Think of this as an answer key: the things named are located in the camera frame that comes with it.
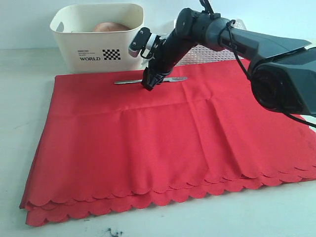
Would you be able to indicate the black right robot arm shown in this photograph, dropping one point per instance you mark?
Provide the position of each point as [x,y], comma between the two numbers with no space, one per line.
[282,71]

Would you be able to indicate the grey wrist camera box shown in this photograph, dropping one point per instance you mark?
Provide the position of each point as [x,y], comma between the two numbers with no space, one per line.
[144,43]

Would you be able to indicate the round wooden plate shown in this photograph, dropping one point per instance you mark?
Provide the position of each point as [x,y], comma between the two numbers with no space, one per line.
[110,27]

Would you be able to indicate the red scalloped tablecloth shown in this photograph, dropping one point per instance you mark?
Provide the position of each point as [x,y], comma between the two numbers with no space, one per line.
[108,147]

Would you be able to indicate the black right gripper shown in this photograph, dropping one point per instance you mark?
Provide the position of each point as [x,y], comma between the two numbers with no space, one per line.
[166,54]

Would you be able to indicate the white perforated plastic basket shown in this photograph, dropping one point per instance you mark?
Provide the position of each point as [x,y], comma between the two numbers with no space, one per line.
[200,54]

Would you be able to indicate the silver table knife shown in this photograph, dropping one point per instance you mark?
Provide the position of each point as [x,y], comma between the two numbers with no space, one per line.
[168,79]

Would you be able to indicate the cream plastic bin WORLD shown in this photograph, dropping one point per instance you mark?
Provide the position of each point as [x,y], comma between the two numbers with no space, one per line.
[86,51]

